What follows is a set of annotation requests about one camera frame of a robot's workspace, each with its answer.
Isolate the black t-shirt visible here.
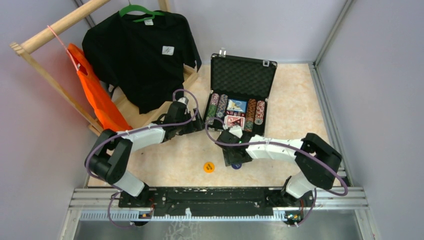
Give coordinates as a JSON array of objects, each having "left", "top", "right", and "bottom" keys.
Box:
[{"left": 82, "top": 10, "right": 202, "bottom": 114}]

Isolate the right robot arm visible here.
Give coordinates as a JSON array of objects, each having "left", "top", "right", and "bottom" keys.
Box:
[{"left": 214, "top": 129, "right": 343, "bottom": 206}]

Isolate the clear round button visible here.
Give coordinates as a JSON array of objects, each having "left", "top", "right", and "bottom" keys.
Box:
[{"left": 231, "top": 100, "right": 246, "bottom": 113}]

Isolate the purple blue chip stack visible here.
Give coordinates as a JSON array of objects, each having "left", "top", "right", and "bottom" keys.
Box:
[{"left": 215, "top": 94, "right": 228, "bottom": 118}]

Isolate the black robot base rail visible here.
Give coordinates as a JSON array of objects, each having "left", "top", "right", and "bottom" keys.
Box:
[{"left": 118, "top": 187, "right": 313, "bottom": 217}]

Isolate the green grey chip stack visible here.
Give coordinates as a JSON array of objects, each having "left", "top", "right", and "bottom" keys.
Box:
[{"left": 205, "top": 93, "right": 220, "bottom": 125}]

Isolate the black aluminium poker case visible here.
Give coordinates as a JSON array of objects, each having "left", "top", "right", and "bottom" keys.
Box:
[{"left": 203, "top": 53, "right": 278, "bottom": 136}]

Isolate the red white chip stack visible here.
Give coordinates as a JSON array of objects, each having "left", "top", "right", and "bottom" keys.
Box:
[{"left": 254, "top": 100, "right": 266, "bottom": 125}]

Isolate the dark blue round button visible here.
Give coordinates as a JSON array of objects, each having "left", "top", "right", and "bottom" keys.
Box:
[{"left": 231, "top": 163, "right": 242, "bottom": 170}]

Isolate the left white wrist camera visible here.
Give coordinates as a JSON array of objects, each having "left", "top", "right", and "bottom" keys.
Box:
[{"left": 177, "top": 96, "right": 189, "bottom": 106}]

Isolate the blue playing card box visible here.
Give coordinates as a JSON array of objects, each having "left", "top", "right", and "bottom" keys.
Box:
[{"left": 226, "top": 99, "right": 248, "bottom": 113}]

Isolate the orange round dealer button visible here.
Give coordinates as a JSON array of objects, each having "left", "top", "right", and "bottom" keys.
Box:
[{"left": 203, "top": 162, "right": 215, "bottom": 173}]

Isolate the red black triangle marker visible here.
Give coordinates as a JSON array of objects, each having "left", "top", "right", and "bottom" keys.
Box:
[{"left": 228, "top": 117, "right": 245, "bottom": 129}]

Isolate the green clothes hanger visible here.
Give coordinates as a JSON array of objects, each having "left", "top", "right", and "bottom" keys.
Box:
[{"left": 118, "top": 4, "right": 165, "bottom": 23}]

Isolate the red playing card deck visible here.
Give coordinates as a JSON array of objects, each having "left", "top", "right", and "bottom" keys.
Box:
[{"left": 224, "top": 115, "right": 246, "bottom": 129}]

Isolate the orange black chip stack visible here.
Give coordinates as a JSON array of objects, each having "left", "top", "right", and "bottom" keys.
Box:
[{"left": 244, "top": 99, "right": 257, "bottom": 132}]

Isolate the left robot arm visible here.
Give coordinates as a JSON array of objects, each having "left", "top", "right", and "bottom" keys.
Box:
[{"left": 84, "top": 97, "right": 202, "bottom": 199}]

